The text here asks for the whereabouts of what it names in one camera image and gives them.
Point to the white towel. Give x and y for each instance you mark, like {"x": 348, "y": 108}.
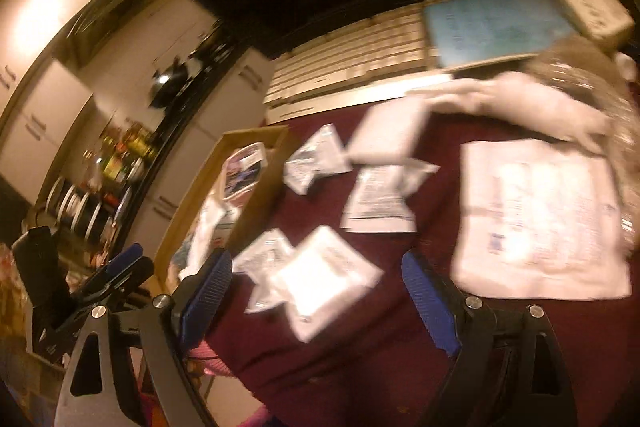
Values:
{"x": 525, "y": 104}

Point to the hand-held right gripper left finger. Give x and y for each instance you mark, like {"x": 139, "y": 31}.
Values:
{"x": 206, "y": 292}

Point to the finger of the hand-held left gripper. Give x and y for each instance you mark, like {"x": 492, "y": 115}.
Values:
{"x": 125, "y": 259}
{"x": 135, "y": 274}

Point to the clear thin small packet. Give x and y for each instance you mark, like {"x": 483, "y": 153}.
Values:
{"x": 420, "y": 177}

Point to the large white printed packet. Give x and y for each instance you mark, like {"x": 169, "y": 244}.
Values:
{"x": 540, "y": 217}

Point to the white base cabinet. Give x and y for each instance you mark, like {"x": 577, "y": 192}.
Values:
{"x": 220, "y": 87}

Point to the blue printed wipes packet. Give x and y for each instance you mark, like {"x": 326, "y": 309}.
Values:
{"x": 245, "y": 172}

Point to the white printed sachet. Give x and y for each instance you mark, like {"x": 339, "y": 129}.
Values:
{"x": 377, "y": 202}

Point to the blue notebook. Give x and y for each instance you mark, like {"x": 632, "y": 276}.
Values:
{"x": 495, "y": 27}

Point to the white green medicine box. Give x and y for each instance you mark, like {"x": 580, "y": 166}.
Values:
{"x": 585, "y": 2}

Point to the white square packet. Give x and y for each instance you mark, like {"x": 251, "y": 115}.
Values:
{"x": 325, "y": 282}

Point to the clear crinkled small packet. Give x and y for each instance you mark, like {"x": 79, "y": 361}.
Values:
{"x": 315, "y": 159}

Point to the black range hood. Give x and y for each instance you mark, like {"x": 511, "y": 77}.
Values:
{"x": 110, "y": 22}

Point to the white soft packet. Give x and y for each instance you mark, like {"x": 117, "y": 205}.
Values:
{"x": 210, "y": 232}

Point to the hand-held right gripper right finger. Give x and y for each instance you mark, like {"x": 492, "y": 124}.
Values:
{"x": 431, "y": 307}

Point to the row of plates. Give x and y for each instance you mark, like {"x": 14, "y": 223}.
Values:
{"x": 82, "y": 207}

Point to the row of bottles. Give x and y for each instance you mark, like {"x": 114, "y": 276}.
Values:
{"x": 122, "y": 152}

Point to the white keyboard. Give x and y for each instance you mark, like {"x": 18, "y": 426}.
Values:
{"x": 350, "y": 57}

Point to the black wok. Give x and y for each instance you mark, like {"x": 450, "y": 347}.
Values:
{"x": 167, "y": 84}

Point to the cardboard tray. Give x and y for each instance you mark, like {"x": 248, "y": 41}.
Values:
{"x": 260, "y": 202}

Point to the white rectangular packet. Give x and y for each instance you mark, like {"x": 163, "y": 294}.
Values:
{"x": 387, "y": 132}

